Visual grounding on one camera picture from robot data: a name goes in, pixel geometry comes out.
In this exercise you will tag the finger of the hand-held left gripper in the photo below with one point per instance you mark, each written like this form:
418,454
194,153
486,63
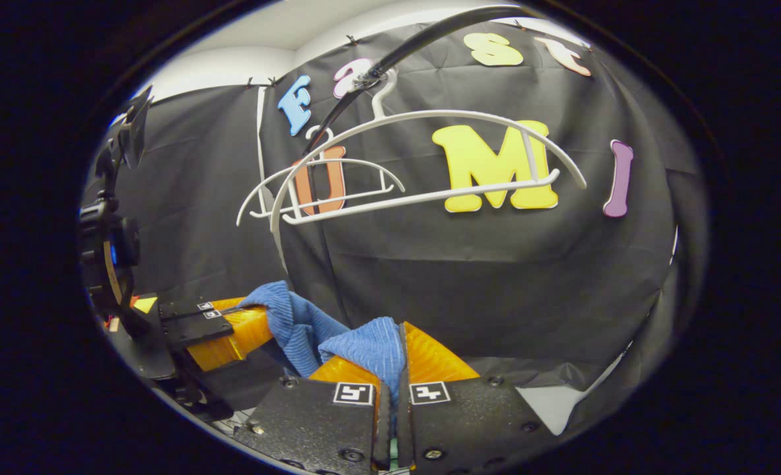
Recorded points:
239,336
186,307

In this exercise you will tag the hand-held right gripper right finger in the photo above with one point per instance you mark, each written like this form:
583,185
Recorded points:
469,422

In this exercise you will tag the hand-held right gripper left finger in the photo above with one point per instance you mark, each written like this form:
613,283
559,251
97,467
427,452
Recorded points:
311,422

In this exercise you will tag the white plastic hanger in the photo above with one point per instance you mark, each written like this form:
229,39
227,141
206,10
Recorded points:
430,194
338,160

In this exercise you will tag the black clothes rack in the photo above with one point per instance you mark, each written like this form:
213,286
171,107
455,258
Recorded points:
430,33

